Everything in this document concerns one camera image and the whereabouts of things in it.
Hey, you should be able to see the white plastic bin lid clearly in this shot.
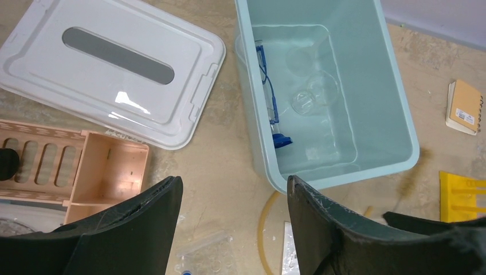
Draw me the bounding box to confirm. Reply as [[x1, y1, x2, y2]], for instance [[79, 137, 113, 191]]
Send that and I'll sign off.
[[1, 1, 226, 150]]

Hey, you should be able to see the clear plastic funnel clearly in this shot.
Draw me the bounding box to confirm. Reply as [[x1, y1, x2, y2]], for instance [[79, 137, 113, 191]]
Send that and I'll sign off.
[[285, 33, 330, 77]]

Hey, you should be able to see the small white plastic packet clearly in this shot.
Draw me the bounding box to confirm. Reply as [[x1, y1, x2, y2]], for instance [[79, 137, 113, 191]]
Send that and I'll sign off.
[[281, 221, 300, 275]]

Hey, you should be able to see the peach plastic file organizer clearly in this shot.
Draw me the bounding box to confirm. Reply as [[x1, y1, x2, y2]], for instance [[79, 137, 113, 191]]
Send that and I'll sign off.
[[1, 120, 150, 223]]

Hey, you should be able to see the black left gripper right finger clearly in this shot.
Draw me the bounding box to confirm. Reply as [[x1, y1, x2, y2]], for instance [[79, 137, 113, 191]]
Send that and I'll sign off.
[[287, 175, 485, 274]]

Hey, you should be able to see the wire test tube brush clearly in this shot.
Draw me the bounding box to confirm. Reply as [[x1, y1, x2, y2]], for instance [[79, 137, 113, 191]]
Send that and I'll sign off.
[[392, 147, 434, 212]]

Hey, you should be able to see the yellow rubber tubing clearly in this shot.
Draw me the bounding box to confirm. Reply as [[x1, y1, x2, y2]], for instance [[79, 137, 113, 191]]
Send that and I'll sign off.
[[256, 187, 382, 274]]

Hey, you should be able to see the yellow test tube rack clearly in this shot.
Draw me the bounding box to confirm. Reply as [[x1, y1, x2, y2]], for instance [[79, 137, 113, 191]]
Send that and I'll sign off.
[[439, 171, 485, 223]]

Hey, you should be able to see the mint green plastic bin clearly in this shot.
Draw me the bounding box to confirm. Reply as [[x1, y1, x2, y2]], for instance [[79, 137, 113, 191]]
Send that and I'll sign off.
[[234, 1, 420, 193]]

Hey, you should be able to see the blue rubber band loop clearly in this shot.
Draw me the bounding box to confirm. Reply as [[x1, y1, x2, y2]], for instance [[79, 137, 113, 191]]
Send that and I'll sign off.
[[255, 40, 280, 125]]

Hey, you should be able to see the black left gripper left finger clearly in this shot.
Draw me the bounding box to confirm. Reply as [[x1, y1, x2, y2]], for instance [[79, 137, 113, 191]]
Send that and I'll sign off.
[[1, 176, 183, 274]]

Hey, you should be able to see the graduated cylinder blue base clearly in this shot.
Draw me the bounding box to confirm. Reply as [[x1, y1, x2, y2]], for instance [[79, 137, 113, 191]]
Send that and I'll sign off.
[[270, 119, 293, 149]]

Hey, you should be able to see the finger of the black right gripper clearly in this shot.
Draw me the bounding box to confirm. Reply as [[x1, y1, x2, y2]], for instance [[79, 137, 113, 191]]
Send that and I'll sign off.
[[382, 211, 485, 235]]

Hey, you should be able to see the clear acrylic test tube rack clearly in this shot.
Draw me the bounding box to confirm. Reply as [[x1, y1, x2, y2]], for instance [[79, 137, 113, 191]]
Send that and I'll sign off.
[[174, 230, 238, 274]]

